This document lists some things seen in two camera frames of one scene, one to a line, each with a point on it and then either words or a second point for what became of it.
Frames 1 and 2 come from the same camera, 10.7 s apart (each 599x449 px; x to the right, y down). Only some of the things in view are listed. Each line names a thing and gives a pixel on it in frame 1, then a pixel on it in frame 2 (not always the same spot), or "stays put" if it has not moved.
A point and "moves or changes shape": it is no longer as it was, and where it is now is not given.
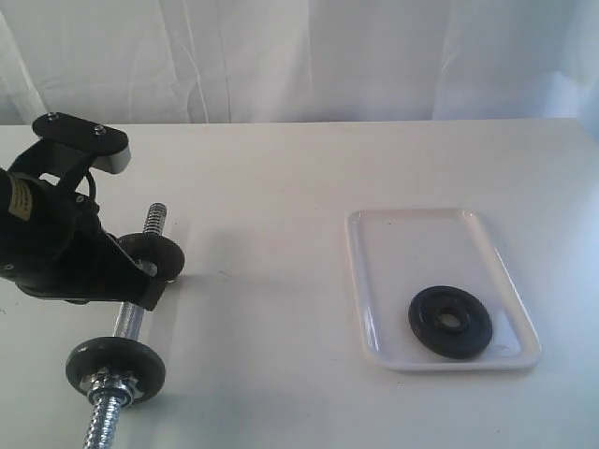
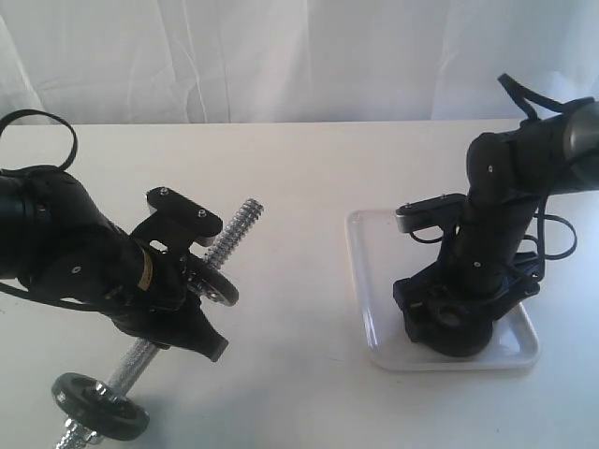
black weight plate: [159, 249] moves or changes shape
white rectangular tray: [397, 253] stays put
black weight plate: [467, 340] stays put
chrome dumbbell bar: [105, 416] to [73, 434]
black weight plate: [126, 354] to [97, 408]
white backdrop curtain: [137, 62] stays put
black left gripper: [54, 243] to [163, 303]
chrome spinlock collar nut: [108, 386] to [78, 436]
